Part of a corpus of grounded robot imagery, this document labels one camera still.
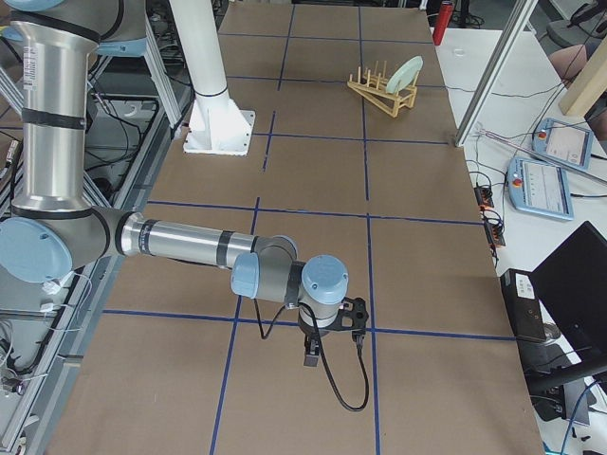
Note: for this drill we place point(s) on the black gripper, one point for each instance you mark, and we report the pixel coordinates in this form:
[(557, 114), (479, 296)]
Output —
[(311, 335)]

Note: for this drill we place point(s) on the light green plate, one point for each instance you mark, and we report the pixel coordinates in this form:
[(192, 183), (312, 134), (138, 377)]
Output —
[(405, 75)]

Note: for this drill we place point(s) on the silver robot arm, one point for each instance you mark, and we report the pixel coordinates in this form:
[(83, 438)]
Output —
[(261, 268)]

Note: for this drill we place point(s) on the wooden plate rack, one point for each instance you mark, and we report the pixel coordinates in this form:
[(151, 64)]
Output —
[(370, 84)]

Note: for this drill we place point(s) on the black box with label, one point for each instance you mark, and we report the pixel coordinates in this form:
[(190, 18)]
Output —
[(522, 306)]

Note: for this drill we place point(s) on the orange black power strip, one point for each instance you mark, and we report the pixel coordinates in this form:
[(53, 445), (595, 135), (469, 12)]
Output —
[(493, 222)]

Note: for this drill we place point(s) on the black laptop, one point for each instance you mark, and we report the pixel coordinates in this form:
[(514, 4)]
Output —
[(571, 284)]

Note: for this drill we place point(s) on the near blue teach pendant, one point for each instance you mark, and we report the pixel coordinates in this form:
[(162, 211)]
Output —
[(539, 188)]

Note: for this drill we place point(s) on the blue teach pendant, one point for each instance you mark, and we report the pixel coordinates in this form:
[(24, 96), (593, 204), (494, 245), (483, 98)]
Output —
[(564, 142), (539, 188)]

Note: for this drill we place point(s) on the far blue teach pendant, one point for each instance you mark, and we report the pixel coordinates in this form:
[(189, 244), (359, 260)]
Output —
[(564, 142)]

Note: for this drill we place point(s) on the red bottle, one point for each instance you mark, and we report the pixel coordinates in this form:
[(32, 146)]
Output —
[(442, 21)]

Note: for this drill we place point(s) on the seated person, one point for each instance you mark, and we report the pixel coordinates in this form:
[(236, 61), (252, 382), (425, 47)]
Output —
[(568, 62)]

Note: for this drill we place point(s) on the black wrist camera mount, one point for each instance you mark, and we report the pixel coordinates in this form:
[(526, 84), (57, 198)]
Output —
[(352, 316)]

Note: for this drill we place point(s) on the white camera pole base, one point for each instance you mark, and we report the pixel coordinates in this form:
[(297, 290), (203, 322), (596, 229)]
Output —
[(217, 125)]

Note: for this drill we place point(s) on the aluminium side frame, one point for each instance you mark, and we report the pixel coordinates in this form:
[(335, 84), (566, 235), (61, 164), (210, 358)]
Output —
[(53, 229)]

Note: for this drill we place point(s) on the aluminium frame post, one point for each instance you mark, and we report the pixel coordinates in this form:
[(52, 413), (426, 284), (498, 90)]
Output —
[(513, 28)]

